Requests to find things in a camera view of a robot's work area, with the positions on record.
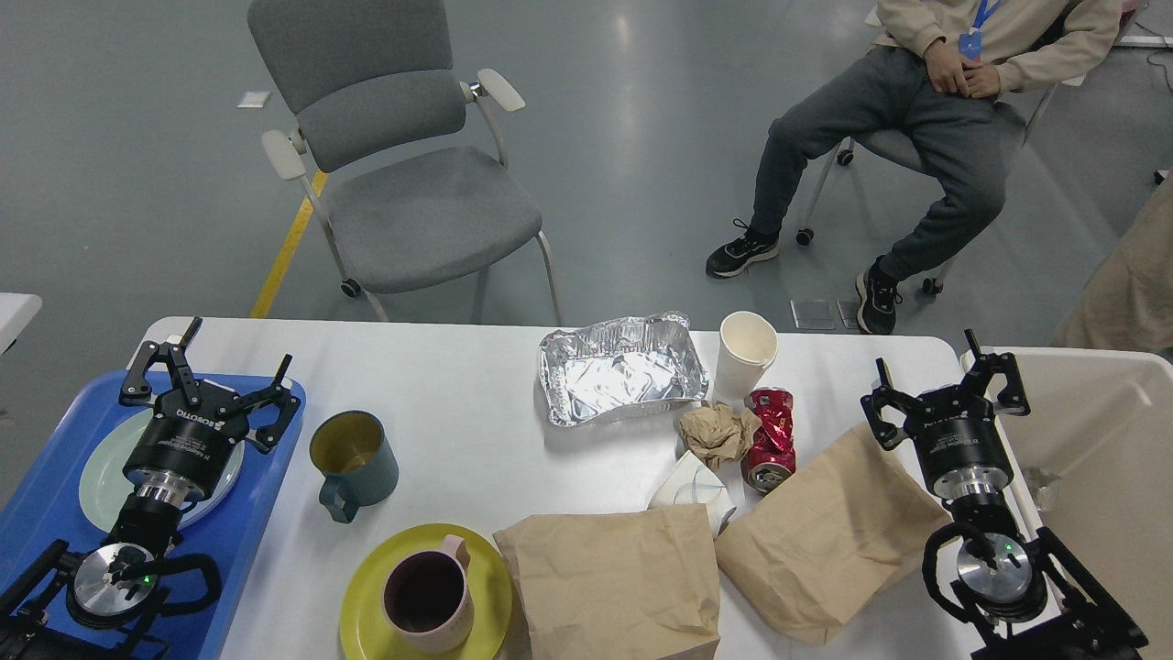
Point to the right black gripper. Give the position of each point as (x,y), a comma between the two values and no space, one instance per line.
(962,449)

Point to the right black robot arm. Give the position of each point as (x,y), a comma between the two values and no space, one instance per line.
(1027,598)

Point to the dark teal mug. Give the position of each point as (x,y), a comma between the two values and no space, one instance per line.
(359,467)

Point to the seated person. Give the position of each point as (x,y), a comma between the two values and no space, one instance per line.
(934,74)

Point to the tan cloth at right edge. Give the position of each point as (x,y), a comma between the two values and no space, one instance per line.
(1127,303)

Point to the white side table corner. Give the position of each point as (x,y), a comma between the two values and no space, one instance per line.
(17,311)

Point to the crumpled brown paper ball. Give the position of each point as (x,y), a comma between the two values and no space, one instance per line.
(715,434)

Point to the white chair under person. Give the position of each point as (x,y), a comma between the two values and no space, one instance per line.
(894,146)

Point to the pale green plate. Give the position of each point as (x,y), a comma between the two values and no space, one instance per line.
(103,488)

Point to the beige plastic bin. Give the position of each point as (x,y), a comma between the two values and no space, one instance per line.
(1100,427)

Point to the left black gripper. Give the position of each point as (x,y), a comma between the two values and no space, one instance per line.
(193,427)

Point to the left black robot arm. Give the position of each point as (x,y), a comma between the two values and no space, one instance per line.
(133,533)

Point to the blue plastic tray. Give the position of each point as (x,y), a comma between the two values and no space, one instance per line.
(46,507)

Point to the left brown paper bag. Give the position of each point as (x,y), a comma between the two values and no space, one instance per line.
(637,585)

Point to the yellow plate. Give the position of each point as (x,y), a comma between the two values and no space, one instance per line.
(365,632)

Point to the crushed red soda can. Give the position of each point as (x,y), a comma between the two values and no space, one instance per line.
(771,459)

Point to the brown paper bag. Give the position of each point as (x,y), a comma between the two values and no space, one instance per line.
(637,585)
(813,552)

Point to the right brown paper bag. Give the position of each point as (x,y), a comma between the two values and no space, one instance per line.
(813,552)

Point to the pink mug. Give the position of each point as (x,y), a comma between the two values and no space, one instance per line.
(427,597)

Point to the aluminium foil tray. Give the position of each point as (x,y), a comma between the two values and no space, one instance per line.
(620,369)

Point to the grey office chair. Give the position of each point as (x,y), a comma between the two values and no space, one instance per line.
(365,76)

